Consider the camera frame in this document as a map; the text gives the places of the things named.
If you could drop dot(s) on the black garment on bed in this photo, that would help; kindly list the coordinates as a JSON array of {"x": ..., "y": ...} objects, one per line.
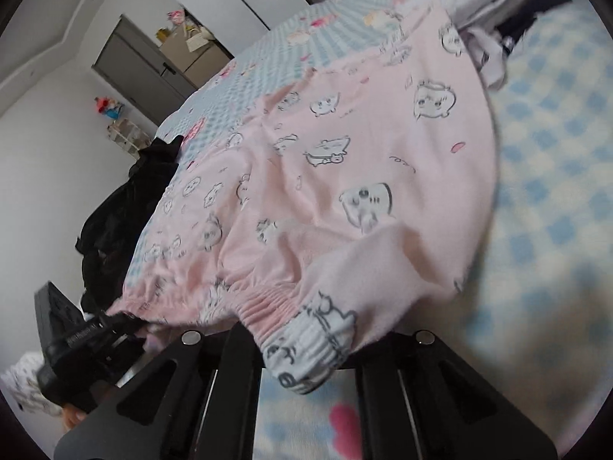
[{"x": 109, "y": 236}]

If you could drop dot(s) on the cardboard box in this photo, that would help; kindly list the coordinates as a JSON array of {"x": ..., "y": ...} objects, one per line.
[{"x": 199, "y": 65}]

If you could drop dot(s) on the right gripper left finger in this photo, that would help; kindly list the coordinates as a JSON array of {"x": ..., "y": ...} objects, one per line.
[{"x": 198, "y": 399}]

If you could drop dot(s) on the person's left hand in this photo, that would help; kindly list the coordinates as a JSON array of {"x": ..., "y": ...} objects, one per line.
[{"x": 72, "y": 417}]

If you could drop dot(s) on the pink cartoon pajama pants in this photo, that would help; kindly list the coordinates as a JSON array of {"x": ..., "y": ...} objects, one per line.
[{"x": 344, "y": 198}]

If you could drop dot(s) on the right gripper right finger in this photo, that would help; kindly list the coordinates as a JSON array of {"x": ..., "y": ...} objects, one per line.
[{"x": 418, "y": 399}]

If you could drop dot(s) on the dark grey door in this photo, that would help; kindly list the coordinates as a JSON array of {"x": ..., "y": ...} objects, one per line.
[{"x": 135, "y": 67}]

